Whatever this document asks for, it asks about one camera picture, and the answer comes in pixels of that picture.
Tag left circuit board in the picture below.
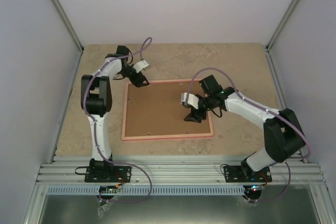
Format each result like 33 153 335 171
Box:
98 184 122 194

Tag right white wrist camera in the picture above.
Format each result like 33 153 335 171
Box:
181 92 200 109

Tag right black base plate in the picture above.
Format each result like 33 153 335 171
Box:
220 165 272 183

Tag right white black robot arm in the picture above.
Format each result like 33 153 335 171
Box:
181 75 306 182

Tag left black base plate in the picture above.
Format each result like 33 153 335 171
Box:
85 165 131 183

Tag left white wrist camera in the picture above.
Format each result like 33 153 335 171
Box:
133 60 151 73

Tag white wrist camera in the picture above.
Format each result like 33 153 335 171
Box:
181 92 200 109
133 60 151 73

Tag right aluminium corner post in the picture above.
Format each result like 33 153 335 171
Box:
264 0 318 54

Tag aluminium corner post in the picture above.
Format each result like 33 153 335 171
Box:
264 0 318 54
51 0 84 54

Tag left aluminium corner post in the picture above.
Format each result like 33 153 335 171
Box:
51 0 84 54

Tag blue slotted cable duct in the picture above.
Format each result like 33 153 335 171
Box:
47 185 245 196

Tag white mat brown backing board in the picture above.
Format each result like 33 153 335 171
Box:
124 80 212 138

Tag circuit board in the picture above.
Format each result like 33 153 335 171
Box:
98 184 122 194
246 184 265 191

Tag right circuit board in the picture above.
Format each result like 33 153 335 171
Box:
246 184 265 191

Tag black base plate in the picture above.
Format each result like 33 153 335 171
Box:
85 165 131 183
220 165 272 183

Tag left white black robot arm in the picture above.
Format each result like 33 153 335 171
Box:
81 45 150 182

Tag pink picture frame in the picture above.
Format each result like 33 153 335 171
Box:
121 78 215 142

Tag aluminium rail platform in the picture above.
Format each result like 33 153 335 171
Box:
36 155 326 185

